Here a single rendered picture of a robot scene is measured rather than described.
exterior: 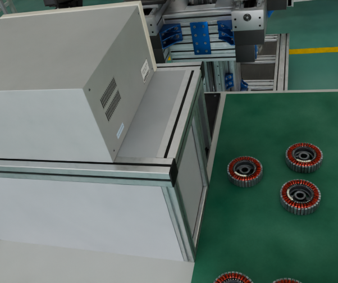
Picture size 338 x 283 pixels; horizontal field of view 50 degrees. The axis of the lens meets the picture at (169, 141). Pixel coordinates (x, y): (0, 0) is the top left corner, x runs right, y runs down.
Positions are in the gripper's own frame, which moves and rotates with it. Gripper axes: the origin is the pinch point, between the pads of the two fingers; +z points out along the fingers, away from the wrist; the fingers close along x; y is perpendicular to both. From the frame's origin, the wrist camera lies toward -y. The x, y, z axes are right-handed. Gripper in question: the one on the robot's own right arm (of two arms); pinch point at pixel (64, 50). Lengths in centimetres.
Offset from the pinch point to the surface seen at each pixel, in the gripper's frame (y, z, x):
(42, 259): -2, 64, 4
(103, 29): -19.9, 1.6, -23.5
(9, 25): -14.8, -3.4, 7.8
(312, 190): 16, 41, -74
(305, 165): 23, 34, -72
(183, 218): -12, 46, -42
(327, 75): 198, -27, -99
